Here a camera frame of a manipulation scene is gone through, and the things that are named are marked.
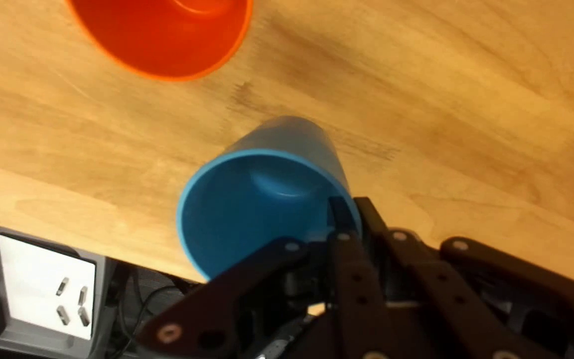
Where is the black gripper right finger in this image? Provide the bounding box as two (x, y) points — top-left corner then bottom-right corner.
(354, 195), (574, 359)

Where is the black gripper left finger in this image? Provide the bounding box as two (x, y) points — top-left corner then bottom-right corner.
(135, 195), (394, 359)

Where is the white power strip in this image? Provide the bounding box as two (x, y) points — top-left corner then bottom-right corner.
(0, 227), (105, 355)

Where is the blue plastic cup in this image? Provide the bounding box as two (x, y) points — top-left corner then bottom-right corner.
(175, 116), (362, 283)

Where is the orange plastic cup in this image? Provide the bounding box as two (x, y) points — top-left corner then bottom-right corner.
(65, 0), (254, 84)

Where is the black cable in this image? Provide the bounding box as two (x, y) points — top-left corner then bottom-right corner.
(115, 265), (195, 347)

